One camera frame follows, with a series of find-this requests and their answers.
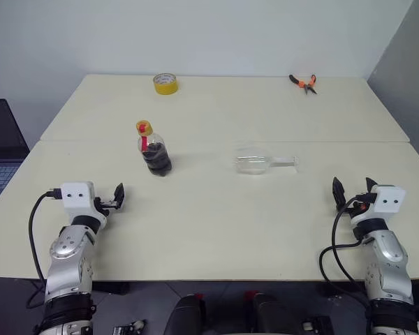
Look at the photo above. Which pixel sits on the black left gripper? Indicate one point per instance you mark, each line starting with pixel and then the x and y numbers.
pixel 103 204

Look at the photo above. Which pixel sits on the orange black pliers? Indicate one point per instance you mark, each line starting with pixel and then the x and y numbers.
pixel 303 83

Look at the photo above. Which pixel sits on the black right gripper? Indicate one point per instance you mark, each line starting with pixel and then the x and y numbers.
pixel 356 208

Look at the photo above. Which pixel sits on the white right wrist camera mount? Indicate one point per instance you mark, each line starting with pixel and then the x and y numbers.
pixel 387 200

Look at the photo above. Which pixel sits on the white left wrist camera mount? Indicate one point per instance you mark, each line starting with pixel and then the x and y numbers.
pixel 75 197

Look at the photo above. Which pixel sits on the dark rounded shape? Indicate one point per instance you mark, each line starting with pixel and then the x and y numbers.
pixel 185 315
pixel 272 314

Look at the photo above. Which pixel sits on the small black white device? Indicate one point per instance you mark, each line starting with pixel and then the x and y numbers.
pixel 129 328
pixel 316 326

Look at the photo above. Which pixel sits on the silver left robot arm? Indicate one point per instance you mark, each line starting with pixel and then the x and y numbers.
pixel 68 258

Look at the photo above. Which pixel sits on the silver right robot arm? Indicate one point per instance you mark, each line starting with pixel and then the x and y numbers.
pixel 387 265

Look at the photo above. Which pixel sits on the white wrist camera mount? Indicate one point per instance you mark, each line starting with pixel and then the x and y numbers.
pixel 75 197
pixel 387 200

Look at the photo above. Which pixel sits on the dark soda plastic bottle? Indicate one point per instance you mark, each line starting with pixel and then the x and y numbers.
pixel 156 158

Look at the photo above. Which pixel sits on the clear wine glass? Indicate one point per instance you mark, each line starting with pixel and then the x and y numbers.
pixel 251 162

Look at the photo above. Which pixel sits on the yellow tape roll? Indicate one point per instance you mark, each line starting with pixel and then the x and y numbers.
pixel 165 88

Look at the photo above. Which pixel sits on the dark laptop computer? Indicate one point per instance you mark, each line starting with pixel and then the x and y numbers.
pixel 1 132

